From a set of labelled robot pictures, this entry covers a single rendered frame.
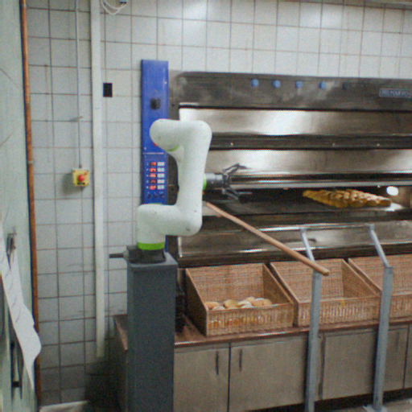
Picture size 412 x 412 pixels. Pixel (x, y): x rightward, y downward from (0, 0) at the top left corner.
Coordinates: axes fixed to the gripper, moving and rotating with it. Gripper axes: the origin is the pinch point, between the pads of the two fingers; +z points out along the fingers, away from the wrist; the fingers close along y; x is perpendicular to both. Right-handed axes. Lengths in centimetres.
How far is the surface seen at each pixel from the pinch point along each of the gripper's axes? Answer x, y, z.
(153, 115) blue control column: -52, -34, -43
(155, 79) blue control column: -52, -55, -42
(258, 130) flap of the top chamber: -53, -25, 26
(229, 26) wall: -55, -88, 5
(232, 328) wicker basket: -6, 88, -5
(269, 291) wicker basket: -39, 79, 33
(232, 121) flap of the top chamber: -55, -31, 9
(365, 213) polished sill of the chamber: -55, 32, 111
